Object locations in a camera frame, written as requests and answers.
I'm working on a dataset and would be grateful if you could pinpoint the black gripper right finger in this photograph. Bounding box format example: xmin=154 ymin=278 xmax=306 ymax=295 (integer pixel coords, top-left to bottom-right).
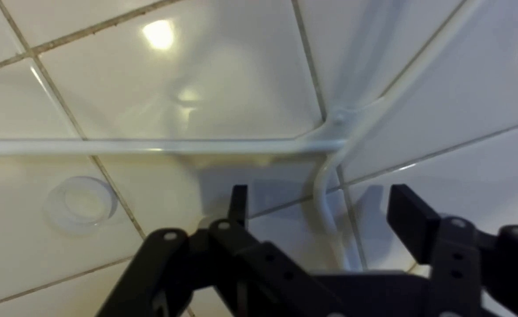
xmin=385 ymin=183 xmax=518 ymax=317

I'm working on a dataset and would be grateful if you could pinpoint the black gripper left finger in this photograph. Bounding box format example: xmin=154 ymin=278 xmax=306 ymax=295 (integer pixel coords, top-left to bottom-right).
xmin=96 ymin=183 xmax=345 ymax=317

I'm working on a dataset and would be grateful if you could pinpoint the clear round plastic cap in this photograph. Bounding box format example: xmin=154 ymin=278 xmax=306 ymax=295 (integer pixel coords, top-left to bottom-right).
xmin=42 ymin=174 xmax=119 ymax=234

